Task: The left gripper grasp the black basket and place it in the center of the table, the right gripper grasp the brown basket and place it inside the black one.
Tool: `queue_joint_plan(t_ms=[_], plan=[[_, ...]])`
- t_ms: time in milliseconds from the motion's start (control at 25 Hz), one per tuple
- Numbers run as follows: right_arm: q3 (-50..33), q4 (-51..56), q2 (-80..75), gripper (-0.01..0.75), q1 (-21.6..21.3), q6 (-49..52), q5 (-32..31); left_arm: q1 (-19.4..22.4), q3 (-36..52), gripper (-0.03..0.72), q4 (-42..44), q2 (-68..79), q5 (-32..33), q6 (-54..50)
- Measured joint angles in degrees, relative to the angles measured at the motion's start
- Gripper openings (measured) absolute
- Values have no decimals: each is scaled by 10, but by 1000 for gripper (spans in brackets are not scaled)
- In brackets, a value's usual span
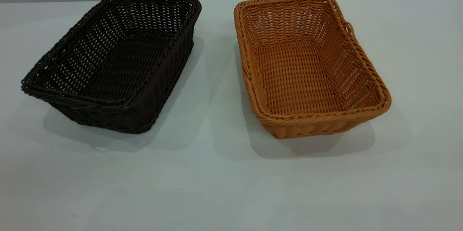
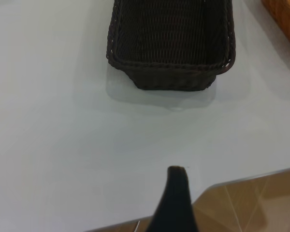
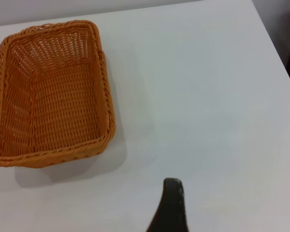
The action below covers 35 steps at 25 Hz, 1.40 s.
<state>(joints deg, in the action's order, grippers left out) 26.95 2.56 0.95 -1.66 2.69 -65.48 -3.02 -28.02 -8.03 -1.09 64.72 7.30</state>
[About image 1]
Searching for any orange wicker basket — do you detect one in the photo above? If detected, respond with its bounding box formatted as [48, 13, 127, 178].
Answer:
[233, 0, 392, 140]

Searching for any black wicker basket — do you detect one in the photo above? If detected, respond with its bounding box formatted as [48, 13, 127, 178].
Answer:
[21, 0, 202, 134]

